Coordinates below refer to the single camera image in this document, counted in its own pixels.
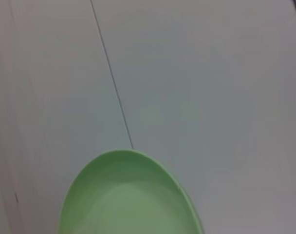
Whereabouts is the light green round plate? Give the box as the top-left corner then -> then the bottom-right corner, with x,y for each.
57,149 -> 205,234

